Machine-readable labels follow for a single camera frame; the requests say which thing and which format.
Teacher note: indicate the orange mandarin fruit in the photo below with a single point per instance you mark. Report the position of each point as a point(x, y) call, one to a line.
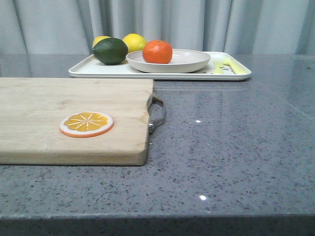
point(157, 51)

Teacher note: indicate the yellow plastic fork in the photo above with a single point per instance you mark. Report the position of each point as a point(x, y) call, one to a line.
point(236, 68)

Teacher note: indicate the beige round plate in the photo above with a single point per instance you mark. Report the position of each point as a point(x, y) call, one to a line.
point(183, 61)

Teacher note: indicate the white rectangular tray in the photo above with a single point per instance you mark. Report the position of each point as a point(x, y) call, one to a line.
point(93, 68)

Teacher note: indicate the metal cutting board handle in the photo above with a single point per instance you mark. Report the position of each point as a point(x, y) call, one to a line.
point(157, 114)

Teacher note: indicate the wooden cutting board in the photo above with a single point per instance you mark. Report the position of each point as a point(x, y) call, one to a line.
point(31, 110)

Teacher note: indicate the green lime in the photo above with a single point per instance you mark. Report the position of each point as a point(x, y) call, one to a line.
point(110, 51)

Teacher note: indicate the yellow lemon left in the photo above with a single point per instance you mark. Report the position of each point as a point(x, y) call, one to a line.
point(98, 39)

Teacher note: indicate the yellow plastic knife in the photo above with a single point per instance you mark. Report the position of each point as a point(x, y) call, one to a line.
point(218, 67)

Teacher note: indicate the grey curtain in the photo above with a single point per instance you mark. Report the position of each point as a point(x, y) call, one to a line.
point(232, 26)

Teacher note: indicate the yellow lemon right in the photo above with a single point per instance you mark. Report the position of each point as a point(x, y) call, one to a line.
point(134, 42)

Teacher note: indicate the orange slice toy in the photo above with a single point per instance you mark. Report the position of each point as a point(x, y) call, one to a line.
point(86, 124)

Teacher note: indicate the yellow lemon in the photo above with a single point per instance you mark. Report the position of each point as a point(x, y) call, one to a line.
point(134, 42)
point(98, 39)

